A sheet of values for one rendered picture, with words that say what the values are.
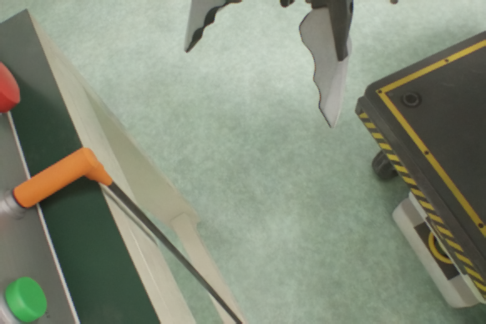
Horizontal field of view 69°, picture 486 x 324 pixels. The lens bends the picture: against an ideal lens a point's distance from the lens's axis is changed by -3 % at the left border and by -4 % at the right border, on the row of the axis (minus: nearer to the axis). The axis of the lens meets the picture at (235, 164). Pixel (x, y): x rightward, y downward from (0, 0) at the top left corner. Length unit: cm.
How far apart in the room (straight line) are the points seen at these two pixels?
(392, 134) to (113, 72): 101
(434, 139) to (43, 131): 67
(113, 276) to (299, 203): 82
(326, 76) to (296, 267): 76
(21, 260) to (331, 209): 88
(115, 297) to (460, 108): 74
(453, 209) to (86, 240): 63
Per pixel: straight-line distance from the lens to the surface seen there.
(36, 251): 26
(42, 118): 35
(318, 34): 28
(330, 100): 30
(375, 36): 137
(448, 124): 82
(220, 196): 106
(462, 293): 93
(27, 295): 21
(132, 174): 67
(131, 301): 26
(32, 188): 25
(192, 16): 34
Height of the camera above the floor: 98
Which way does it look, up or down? 64 degrees down
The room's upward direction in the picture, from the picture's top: 21 degrees counter-clockwise
